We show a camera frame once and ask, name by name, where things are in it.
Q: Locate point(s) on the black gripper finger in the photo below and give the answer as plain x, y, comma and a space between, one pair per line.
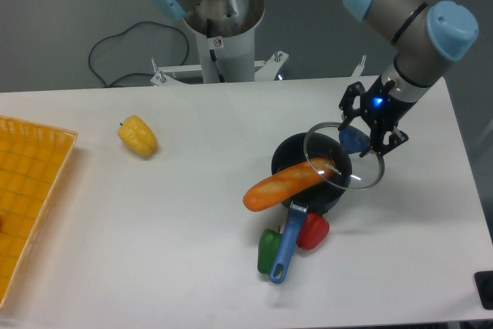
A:
346, 105
382, 142

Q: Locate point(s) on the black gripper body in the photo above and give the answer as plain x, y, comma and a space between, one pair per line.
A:
381, 108

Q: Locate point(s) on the glass lid with blue knob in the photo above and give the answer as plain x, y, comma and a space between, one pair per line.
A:
366, 171

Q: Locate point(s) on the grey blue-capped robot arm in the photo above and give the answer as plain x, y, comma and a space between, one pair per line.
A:
428, 38

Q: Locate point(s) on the orange toy baguette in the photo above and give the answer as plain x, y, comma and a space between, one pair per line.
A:
283, 185

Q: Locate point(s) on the red toy bell pepper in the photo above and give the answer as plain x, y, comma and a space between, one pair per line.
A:
313, 232

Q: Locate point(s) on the green toy bell pepper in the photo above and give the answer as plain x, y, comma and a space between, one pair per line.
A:
268, 246

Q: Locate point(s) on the black object at table edge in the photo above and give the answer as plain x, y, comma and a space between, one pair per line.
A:
484, 284

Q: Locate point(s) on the yellow toy bell pepper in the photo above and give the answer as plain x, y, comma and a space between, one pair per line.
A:
137, 136

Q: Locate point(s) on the yellow plastic basket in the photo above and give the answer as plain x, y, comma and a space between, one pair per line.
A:
33, 157

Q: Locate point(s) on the dark pot with blue handle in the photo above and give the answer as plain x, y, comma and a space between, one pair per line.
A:
317, 201

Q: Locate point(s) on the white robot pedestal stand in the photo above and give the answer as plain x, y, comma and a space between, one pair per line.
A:
225, 39

